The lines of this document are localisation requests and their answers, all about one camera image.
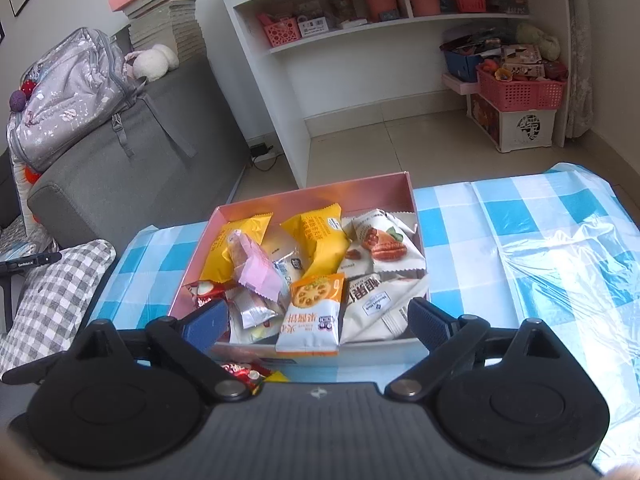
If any white shelf desk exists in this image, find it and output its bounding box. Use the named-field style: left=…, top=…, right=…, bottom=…
left=222, top=0, right=572, bottom=186

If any pink pen cup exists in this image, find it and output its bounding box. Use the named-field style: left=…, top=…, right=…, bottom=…
left=366, top=0, right=398, bottom=23

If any stack of books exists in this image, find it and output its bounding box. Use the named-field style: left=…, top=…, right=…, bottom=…
left=108, top=0, right=206, bottom=63

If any large red snack pack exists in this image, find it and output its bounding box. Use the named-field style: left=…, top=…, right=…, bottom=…
left=184, top=280, right=231, bottom=309

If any power strip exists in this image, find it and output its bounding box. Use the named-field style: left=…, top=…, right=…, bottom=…
left=250, top=142, right=273, bottom=159

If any small red snack pack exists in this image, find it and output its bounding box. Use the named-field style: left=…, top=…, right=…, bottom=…
left=220, top=362, right=272, bottom=392

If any silver grey backpack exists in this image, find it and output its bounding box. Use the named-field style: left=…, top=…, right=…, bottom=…
left=6, top=27, right=144, bottom=174

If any silver foil packet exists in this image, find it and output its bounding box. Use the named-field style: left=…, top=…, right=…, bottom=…
left=226, top=286, right=282, bottom=328

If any blue storage bin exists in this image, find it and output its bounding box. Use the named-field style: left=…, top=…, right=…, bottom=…
left=442, top=50, right=484, bottom=82

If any lotus chip orange pack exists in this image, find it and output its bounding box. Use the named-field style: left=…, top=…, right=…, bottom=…
left=274, top=273, right=345, bottom=358

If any orange plush toy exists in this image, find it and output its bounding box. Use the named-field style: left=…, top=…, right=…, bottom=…
left=22, top=165, right=41, bottom=185

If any pink lined cardboard box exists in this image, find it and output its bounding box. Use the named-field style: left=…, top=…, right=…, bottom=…
left=167, top=170, right=433, bottom=366

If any white pecan snack pack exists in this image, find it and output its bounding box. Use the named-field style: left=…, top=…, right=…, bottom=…
left=338, top=209, right=426, bottom=278

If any grey sofa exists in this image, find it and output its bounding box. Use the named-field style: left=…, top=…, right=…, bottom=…
left=27, top=54, right=250, bottom=252

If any white nut snack pack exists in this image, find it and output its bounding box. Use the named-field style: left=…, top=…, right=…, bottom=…
left=340, top=273, right=428, bottom=346

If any white blue pastry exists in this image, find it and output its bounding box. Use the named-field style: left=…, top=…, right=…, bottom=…
left=262, top=238, right=307, bottom=285

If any white plush toy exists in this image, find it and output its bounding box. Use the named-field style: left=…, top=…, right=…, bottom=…
left=125, top=44, right=179, bottom=82

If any pink rice cracker pack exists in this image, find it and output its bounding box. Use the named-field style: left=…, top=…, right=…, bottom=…
left=234, top=238, right=286, bottom=304

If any small red basket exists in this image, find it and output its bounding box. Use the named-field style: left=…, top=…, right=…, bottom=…
left=454, top=0, right=487, bottom=13

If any white storage box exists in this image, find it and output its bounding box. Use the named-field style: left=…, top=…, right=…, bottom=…
left=466, top=93, right=556, bottom=153

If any black tripod mount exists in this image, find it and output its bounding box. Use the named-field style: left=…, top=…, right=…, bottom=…
left=1, top=252, right=62, bottom=332

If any pink plastic basket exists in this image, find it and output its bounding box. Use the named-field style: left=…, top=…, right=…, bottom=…
left=476, top=66, right=566, bottom=112

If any small pink shelf basket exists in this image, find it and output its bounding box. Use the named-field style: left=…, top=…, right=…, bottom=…
left=257, top=13, right=302, bottom=48

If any grey checkered cushion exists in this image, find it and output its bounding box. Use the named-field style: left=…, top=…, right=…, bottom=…
left=1, top=240, right=116, bottom=373

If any blue checkered tablecloth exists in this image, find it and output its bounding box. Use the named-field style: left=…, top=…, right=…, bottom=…
left=93, top=162, right=639, bottom=471

